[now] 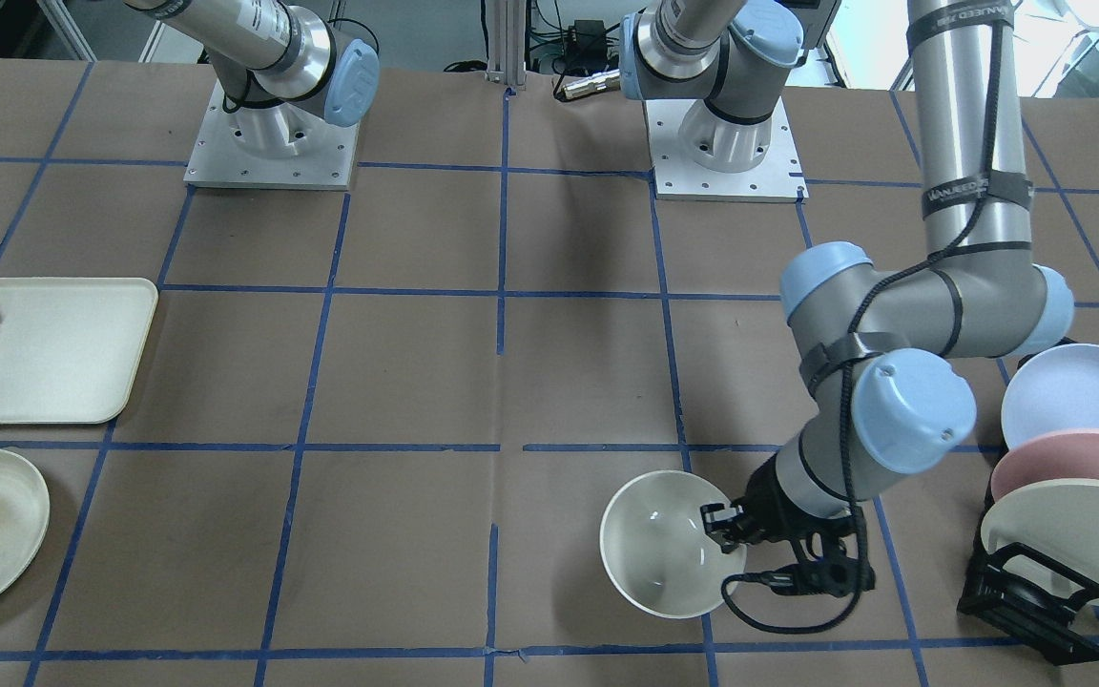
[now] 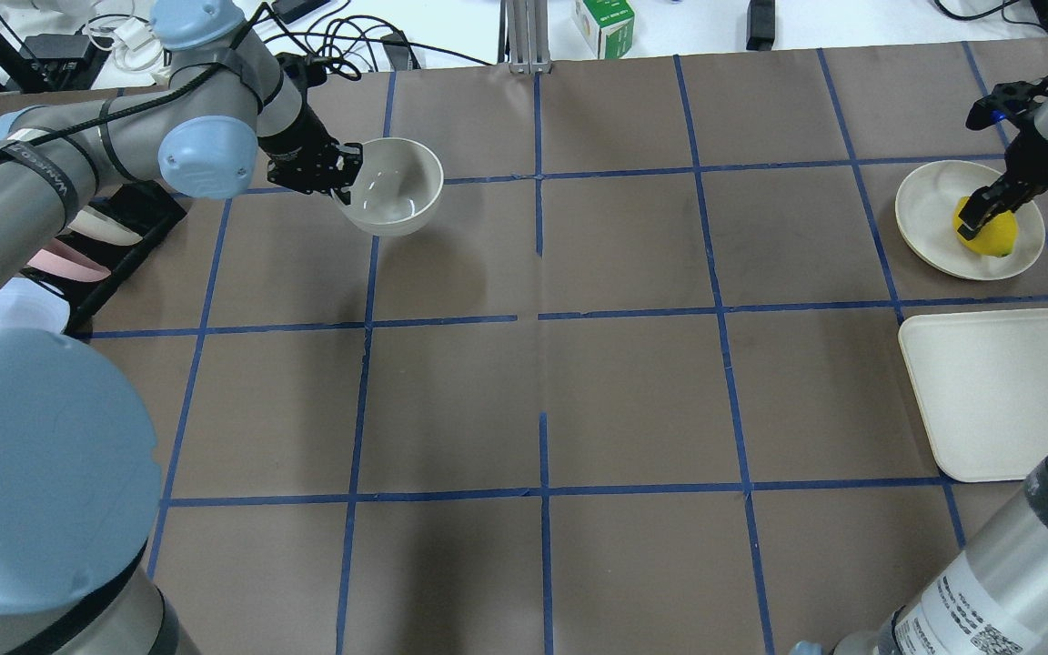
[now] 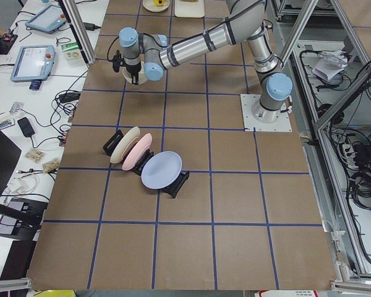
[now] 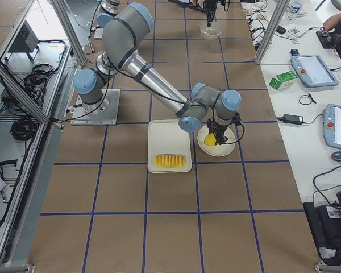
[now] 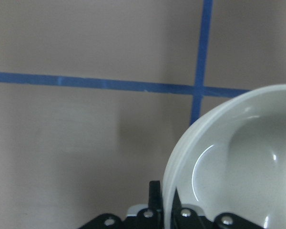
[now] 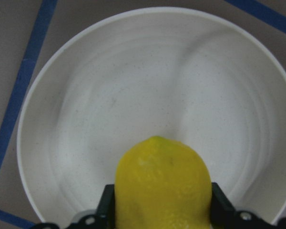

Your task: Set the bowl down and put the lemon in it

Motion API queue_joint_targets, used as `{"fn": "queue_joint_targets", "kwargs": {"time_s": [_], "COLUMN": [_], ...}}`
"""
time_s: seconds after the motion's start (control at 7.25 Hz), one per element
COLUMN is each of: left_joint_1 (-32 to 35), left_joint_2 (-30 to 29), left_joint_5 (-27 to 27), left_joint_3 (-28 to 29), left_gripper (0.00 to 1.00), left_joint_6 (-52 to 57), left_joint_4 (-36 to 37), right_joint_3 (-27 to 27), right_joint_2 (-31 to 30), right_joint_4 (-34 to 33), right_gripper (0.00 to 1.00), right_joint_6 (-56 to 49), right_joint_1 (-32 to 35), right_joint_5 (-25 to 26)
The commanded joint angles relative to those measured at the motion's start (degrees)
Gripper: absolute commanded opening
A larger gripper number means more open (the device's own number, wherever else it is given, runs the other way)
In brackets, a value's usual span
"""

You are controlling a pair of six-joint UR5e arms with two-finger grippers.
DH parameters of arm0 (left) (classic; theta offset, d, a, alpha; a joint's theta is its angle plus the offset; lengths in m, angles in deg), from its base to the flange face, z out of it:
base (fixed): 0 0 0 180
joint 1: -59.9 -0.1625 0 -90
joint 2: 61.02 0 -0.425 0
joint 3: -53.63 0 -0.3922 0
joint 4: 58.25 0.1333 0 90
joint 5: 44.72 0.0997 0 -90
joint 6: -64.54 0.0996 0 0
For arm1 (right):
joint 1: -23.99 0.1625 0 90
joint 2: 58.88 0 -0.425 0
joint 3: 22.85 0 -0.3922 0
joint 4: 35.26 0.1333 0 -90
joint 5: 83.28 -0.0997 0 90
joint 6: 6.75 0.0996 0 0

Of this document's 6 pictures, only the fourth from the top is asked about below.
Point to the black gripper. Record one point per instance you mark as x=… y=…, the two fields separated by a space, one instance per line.
x=217 y=128
x=209 y=6

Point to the yellow lemon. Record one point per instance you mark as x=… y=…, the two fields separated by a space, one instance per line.
x=209 y=142

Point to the white ceramic bowl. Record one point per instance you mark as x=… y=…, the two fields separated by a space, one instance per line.
x=212 y=31

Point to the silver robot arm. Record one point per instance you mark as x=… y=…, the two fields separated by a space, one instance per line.
x=121 y=36
x=106 y=10

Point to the black dish rack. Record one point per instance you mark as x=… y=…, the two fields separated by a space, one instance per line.
x=193 y=4

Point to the cream round plate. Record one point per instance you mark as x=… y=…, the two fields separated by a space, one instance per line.
x=217 y=150

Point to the white rectangular tray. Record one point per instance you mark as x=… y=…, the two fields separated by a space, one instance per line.
x=166 y=137

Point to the sliced yellow mango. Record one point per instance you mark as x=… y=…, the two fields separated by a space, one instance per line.
x=169 y=161

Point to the black power adapter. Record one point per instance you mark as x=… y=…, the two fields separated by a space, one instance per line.
x=292 y=119

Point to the green white carton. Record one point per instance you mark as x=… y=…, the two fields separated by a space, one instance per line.
x=283 y=80

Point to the upper blue teach pendant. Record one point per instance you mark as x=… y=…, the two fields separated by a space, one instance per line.
x=313 y=71

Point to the blue teach pendant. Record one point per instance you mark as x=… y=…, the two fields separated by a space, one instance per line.
x=332 y=125
x=313 y=71

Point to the lower blue teach pendant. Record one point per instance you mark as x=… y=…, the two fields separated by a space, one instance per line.
x=332 y=125

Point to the grey electronics box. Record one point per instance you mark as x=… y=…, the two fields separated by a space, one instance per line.
x=25 y=42

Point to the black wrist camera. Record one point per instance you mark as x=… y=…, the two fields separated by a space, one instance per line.
x=236 y=120

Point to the aluminium frame post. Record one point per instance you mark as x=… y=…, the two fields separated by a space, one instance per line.
x=271 y=29

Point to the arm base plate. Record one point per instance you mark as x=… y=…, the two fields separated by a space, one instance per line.
x=103 y=112

